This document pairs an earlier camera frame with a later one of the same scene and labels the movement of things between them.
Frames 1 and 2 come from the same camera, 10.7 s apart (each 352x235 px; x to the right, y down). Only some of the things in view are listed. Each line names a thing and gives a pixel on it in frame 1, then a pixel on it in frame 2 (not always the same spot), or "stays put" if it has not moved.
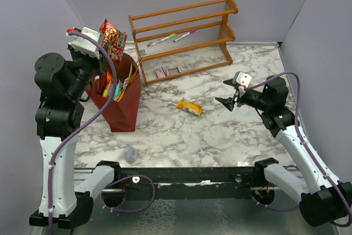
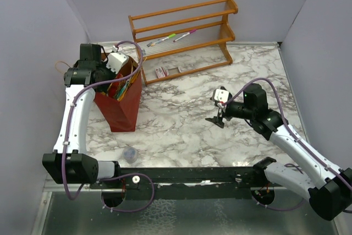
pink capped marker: (193, 31) stays put
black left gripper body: (85, 67) → (106, 74)
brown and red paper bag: (121, 116) stays put
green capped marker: (170, 36) stays put
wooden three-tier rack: (181, 41) stays put
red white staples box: (161, 72) stays put
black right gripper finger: (228, 102) → (216, 120)
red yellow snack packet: (114, 41) → (115, 87)
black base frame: (187, 183) stays put
